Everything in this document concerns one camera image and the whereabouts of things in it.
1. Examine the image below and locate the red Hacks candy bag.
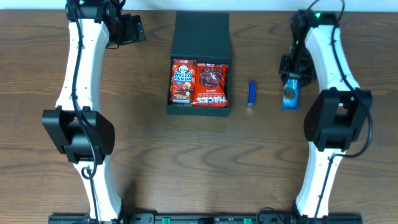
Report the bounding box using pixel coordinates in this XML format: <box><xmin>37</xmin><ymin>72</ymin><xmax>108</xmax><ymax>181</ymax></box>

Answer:
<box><xmin>192</xmin><ymin>63</ymin><xmax>228</xmax><ymax>108</ymax></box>

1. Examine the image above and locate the small blue stick pack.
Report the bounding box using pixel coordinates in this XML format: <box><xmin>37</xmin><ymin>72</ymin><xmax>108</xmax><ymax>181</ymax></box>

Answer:
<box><xmin>246</xmin><ymin>81</ymin><xmax>256</xmax><ymax>108</ymax></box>

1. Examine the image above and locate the red Hello Panda pack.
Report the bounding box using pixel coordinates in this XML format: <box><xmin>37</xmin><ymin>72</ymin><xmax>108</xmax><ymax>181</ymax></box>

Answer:
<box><xmin>169</xmin><ymin>59</ymin><xmax>197</xmax><ymax>104</ymax></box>

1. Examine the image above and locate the black box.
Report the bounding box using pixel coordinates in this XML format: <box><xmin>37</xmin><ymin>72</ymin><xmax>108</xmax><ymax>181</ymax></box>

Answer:
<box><xmin>170</xmin><ymin>11</ymin><xmax>232</xmax><ymax>100</ymax></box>

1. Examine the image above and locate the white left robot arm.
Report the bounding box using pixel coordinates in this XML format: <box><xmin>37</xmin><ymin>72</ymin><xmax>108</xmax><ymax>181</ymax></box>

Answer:
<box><xmin>42</xmin><ymin>0</ymin><xmax>146</xmax><ymax>223</ymax></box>

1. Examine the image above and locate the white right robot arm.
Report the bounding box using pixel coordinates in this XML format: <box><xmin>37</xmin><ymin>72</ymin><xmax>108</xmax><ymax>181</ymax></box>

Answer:
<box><xmin>279</xmin><ymin>9</ymin><xmax>373</xmax><ymax>223</ymax></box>

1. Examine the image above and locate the blue cookie pack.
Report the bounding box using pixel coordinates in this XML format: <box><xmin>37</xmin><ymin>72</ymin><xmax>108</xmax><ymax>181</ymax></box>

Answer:
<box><xmin>281</xmin><ymin>79</ymin><xmax>300</xmax><ymax>110</ymax></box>

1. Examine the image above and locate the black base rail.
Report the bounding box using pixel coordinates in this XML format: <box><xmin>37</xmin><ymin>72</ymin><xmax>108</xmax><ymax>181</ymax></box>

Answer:
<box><xmin>48</xmin><ymin>212</ymin><xmax>364</xmax><ymax>224</ymax></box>

